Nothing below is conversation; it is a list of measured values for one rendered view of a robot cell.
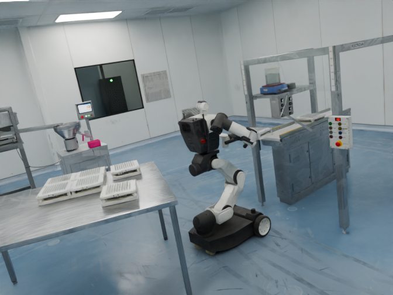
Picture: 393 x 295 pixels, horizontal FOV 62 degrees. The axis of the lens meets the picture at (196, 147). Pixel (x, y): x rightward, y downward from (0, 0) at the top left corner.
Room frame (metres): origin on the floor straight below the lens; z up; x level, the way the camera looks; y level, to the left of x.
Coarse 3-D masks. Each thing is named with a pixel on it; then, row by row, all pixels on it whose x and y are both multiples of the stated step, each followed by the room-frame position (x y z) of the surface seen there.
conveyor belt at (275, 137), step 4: (328, 112) 4.02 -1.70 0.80; (296, 124) 3.67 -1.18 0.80; (304, 124) 3.60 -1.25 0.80; (316, 124) 3.53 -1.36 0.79; (284, 128) 3.57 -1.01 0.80; (288, 128) 3.54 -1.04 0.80; (292, 128) 3.50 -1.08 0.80; (276, 132) 3.44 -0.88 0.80; (280, 132) 3.41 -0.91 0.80; (284, 132) 3.38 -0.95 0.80; (296, 132) 3.33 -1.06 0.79; (268, 136) 3.32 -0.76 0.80; (272, 136) 3.30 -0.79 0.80; (276, 136) 3.27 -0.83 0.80; (284, 136) 3.22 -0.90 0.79; (264, 140) 3.34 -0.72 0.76; (268, 140) 3.29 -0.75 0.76; (272, 140) 3.25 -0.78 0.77; (276, 140) 3.20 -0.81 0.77
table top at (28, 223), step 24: (144, 168) 2.85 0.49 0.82; (24, 192) 2.75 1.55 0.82; (144, 192) 2.23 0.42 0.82; (168, 192) 2.15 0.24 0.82; (0, 216) 2.25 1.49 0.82; (24, 216) 2.16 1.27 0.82; (48, 216) 2.09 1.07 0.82; (72, 216) 2.02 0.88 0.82; (96, 216) 1.95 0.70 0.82; (120, 216) 1.90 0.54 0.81; (0, 240) 1.83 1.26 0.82; (24, 240) 1.78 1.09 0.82
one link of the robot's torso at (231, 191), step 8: (240, 176) 2.88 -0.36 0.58; (224, 184) 3.00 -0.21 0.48; (232, 184) 2.94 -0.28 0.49; (240, 184) 2.88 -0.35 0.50; (224, 192) 2.92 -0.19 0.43; (232, 192) 2.87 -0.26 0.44; (240, 192) 2.90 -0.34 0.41; (224, 200) 2.85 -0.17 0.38; (232, 200) 2.86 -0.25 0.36; (216, 208) 2.82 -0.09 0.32; (224, 208) 2.78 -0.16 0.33
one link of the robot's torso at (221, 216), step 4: (208, 208) 2.83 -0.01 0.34; (212, 208) 2.79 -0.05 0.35; (228, 208) 2.77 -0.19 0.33; (232, 208) 2.81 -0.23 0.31; (216, 212) 2.71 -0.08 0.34; (220, 212) 2.72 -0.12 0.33; (224, 212) 2.73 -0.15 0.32; (228, 212) 2.76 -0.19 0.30; (232, 212) 2.79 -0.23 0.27; (216, 216) 2.70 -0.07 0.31; (220, 216) 2.70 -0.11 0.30; (224, 216) 2.72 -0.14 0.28; (228, 216) 2.75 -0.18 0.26; (216, 220) 2.70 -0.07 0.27; (220, 220) 2.70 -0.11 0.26; (224, 220) 2.72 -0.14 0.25
